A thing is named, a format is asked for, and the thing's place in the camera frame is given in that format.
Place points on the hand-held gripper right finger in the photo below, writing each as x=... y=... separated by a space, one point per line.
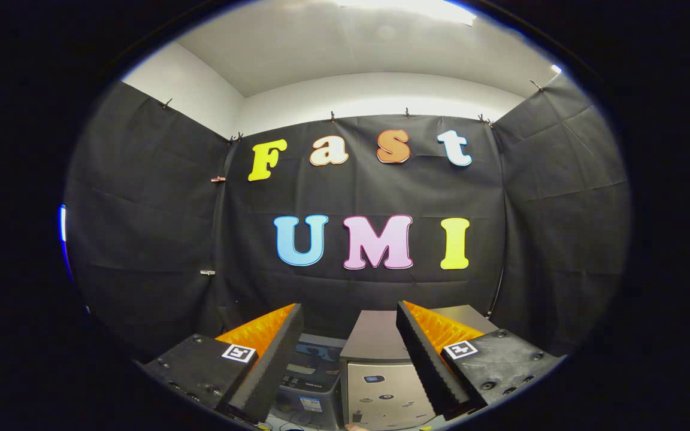
x=426 y=359

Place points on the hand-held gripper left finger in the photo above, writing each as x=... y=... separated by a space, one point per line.
x=276 y=359

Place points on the grey washing machine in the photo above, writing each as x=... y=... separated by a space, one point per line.
x=309 y=395

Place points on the black backdrop cloth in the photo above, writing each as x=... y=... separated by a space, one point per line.
x=369 y=191

